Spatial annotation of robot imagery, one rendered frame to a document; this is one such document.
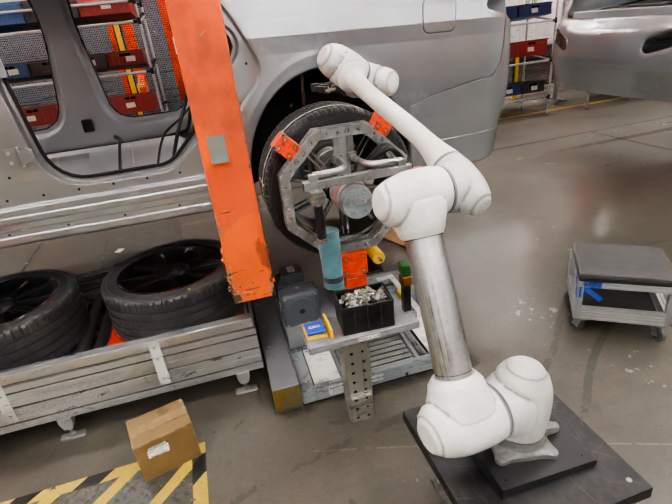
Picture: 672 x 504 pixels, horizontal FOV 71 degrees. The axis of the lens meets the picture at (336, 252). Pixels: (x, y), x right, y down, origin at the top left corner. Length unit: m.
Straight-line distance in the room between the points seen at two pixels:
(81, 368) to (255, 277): 0.81
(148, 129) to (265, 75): 1.94
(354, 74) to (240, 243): 0.74
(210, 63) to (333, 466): 1.48
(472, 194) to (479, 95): 1.35
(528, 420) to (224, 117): 1.30
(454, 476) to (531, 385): 0.35
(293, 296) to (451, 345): 1.04
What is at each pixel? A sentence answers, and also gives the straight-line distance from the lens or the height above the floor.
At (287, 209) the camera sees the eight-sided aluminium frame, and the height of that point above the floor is 0.83.
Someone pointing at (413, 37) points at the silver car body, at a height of 1.39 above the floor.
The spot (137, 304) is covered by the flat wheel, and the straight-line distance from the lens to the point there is 2.17.
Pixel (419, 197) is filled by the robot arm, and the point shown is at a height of 1.08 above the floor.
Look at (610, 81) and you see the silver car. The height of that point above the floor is 0.89.
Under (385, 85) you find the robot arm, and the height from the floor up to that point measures 1.28.
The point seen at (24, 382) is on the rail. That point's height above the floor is 0.34.
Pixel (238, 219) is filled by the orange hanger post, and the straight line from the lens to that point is 1.77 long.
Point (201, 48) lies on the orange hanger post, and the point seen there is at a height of 1.45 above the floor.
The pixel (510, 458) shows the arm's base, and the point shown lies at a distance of 1.50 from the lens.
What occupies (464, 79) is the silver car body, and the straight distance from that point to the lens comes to 2.52.
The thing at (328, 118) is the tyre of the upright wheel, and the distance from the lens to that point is 1.95.
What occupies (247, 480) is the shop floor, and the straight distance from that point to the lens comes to 1.96.
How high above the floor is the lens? 1.49
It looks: 26 degrees down
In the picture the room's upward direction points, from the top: 6 degrees counter-clockwise
